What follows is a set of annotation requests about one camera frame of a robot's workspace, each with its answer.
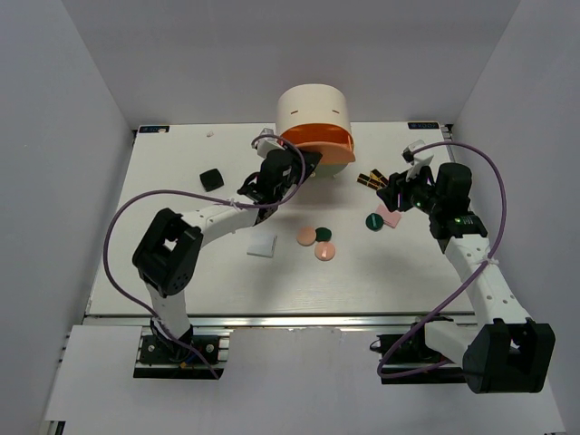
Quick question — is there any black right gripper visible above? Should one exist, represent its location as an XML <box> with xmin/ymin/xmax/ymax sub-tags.
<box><xmin>376</xmin><ymin>161</ymin><xmax>443</xmax><ymax>216</ymax></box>

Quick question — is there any pink square compact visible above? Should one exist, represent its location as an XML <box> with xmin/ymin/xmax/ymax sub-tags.
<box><xmin>375</xmin><ymin>205</ymin><xmax>401</xmax><ymax>228</ymax></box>

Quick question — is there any orange top drawer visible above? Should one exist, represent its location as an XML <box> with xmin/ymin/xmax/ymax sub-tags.
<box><xmin>282</xmin><ymin>123</ymin><xmax>355</xmax><ymax>165</ymax></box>

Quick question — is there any green round compact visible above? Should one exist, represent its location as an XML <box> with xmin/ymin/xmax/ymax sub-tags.
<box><xmin>365</xmin><ymin>213</ymin><xmax>384</xmax><ymax>232</ymax></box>

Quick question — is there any white square compact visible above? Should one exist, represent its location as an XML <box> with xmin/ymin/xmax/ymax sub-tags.
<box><xmin>246</xmin><ymin>232</ymin><xmax>277</xmax><ymax>258</ymax></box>

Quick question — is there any black square compact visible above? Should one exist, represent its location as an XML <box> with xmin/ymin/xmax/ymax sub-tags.
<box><xmin>199</xmin><ymin>168</ymin><xmax>224</xmax><ymax>192</ymax></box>

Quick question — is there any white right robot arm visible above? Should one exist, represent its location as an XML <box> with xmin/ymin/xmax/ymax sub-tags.
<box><xmin>377</xmin><ymin>163</ymin><xmax>556</xmax><ymax>393</ymax></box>

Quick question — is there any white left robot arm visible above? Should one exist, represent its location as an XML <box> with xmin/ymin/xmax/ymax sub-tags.
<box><xmin>132</xmin><ymin>149</ymin><xmax>322</xmax><ymax>362</ymax></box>

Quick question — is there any grey bottom drawer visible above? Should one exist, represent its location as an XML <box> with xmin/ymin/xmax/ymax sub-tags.
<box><xmin>311</xmin><ymin>163</ymin><xmax>348</xmax><ymax>179</ymax></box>

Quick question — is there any black gold lipstick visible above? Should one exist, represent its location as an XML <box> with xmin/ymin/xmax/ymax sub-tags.
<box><xmin>357</xmin><ymin>174</ymin><xmax>384</xmax><ymax>190</ymax></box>
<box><xmin>370</xmin><ymin>169</ymin><xmax>388</xmax><ymax>185</ymax></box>

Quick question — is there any cream round drawer organizer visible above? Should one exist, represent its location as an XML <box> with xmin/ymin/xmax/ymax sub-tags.
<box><xmin>275</xmin><ymin>82</ymin><xmax>354</xmax><ymax>180</ymax></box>

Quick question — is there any dark green powder puff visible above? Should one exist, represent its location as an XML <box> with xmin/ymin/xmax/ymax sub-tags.
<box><xmin>315</xmin><ymin>227</ymin><xmax>333</xmax><ymax>243</ymax></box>

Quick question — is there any peach powder puff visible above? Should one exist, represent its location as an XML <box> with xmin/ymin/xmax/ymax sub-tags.
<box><xmin>296</xmin><ymin>227</ymin><xmax>316</xmax><ymax>247</ymax></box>

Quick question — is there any peach puff with ribbon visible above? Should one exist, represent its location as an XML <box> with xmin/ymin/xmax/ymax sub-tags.
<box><xmin>314</xmin><ymin>242</ymin><xmax>336</xmax><ymax>262</ymax></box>

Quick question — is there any left blue table label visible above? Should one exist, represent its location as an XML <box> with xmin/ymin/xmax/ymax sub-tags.
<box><xmin>138</xmin><ymin>125</ymin><xmax>169</xmax><ymax>134</ymax></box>

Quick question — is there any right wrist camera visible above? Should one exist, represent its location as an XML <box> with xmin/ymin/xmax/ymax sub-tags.
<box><xmin>402</xmin><ymin>140</ymin><xmax>433</xmax><ymax>181</ymax></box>

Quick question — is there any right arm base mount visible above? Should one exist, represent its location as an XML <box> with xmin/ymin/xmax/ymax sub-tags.
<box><xmin>369</xmin><ymin>317</ymin><xmax>466</xmax><ymax>385</ymax></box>

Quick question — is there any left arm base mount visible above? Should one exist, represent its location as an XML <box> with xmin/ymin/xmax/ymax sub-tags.
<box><xmin>133</xmin><ymin>320</ymin><xmax>228</xmax><ymax>381</ymax></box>

